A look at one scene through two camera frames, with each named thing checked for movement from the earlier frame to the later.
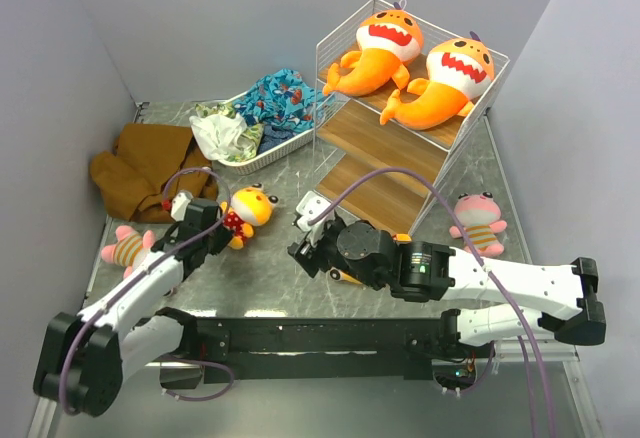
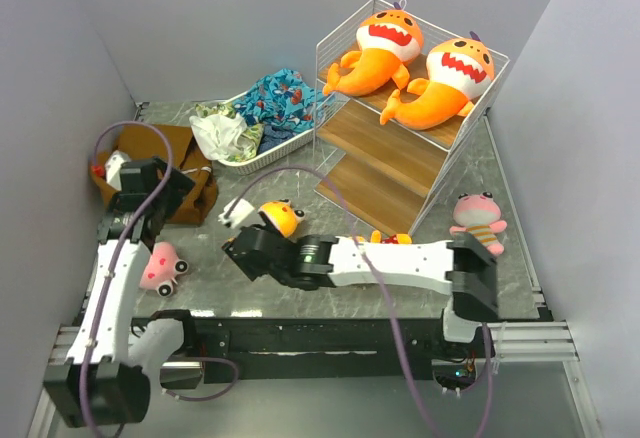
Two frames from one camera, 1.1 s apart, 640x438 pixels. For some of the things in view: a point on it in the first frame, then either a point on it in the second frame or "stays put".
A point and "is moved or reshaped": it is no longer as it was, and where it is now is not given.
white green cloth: (221, 134) stays put
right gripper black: (305, 251) to (251, 271)
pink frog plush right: (479, 216) stays put
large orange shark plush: (388, 41) stays put
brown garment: (150, 164) stays put
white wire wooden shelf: (398, 102) stays put
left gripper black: (224, 237) to (176, 188)
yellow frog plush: (246, 208) is moved or reshaped
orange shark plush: (459, 71) stays put
